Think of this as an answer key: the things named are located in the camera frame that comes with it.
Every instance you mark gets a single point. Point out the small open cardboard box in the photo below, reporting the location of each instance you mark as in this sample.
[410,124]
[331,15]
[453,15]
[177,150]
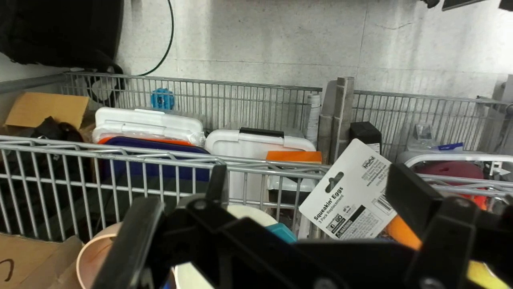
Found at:
[49,110]

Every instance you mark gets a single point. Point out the black device white label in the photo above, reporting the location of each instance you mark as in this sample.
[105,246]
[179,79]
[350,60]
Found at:
[363,132]

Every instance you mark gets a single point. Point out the white printed card tag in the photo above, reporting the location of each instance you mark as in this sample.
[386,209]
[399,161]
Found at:
[347,198]

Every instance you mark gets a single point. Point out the pink bowl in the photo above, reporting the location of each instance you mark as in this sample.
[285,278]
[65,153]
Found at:
[89,257]

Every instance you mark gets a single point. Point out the yellow plush ball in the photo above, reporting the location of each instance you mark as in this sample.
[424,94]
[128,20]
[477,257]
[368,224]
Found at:
[484,275]

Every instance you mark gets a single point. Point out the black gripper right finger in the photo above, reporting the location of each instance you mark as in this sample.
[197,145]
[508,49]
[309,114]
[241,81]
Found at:
[443,241]

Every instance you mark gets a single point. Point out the blue spool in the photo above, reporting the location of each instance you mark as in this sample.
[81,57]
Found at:
[163,100]

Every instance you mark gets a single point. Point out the brown cardboard box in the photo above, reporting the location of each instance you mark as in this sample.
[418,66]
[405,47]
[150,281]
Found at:
[33,262]

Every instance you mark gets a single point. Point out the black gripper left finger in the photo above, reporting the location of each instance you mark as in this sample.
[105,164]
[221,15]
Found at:
[139,241]

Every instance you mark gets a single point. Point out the white rimmed maroon container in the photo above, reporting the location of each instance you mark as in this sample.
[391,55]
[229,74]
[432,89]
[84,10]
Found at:
[455,171]

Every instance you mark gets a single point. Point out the orange plush ball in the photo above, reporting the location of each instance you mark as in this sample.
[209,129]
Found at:
[402,232]

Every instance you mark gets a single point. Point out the white lidded container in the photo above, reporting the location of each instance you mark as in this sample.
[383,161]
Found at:
[150,126]

